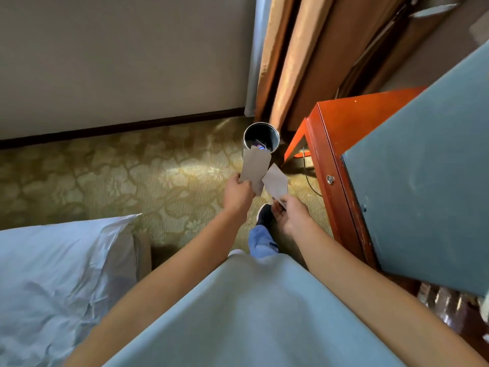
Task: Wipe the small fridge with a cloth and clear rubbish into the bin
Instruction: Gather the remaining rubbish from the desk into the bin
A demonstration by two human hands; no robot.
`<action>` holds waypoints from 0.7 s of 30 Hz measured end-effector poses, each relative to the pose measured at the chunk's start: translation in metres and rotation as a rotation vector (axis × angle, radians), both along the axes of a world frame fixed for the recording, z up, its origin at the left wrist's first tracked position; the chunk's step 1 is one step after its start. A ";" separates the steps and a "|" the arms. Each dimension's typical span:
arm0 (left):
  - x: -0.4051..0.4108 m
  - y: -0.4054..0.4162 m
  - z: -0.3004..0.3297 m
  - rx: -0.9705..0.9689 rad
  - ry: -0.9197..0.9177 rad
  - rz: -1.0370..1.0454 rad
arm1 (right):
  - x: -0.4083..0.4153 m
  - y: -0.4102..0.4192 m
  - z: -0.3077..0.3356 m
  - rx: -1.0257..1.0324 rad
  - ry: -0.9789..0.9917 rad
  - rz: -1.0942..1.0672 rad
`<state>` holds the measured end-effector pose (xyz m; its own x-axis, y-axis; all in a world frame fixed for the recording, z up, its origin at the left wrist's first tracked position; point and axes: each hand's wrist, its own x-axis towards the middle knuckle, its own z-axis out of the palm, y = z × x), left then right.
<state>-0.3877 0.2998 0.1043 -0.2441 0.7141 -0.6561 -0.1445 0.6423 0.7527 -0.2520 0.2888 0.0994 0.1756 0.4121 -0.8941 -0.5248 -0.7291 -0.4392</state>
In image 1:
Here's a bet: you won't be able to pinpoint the person's grey shirt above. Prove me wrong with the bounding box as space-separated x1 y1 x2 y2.
103 250 405 367

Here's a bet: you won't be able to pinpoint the white bed sheet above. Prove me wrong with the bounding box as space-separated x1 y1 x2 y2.
0 214 143 367

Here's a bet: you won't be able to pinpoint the grey mini fridge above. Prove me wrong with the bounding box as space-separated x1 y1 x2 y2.
342 40 489 297

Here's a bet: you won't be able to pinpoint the brown cardboard pieces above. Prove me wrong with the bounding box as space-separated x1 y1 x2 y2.
239 145 273 197

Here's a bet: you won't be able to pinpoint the person's right hand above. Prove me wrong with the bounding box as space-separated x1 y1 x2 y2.
270 194 312 238

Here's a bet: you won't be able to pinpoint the person's right forearm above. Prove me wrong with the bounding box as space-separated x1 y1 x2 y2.
294 221 489 367

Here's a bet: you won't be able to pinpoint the person's legs in blue jeans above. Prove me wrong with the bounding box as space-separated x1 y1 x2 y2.
247 224 280 259

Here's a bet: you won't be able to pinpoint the brown curtain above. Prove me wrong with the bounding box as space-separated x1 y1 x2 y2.
254 0 471 133

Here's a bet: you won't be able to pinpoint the thin black floor cable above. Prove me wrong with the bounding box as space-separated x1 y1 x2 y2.
302 147 323 197

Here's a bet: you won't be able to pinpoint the person's left hand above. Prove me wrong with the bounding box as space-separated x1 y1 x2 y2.
223 172 256 222

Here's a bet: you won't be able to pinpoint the person's right black shoe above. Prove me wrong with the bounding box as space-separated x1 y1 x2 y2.
256 203 274 228

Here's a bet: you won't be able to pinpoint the round metal trash bin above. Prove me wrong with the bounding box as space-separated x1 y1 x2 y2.
243 122 281 153

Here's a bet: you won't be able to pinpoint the white paper slip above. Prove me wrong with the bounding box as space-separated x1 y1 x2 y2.
261 163 289 209

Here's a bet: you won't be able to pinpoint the white sheer curtain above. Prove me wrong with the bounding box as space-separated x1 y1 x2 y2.
244 0 274 118

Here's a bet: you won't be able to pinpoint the person's left forearm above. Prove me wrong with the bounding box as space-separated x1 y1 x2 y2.
63 209 245 367

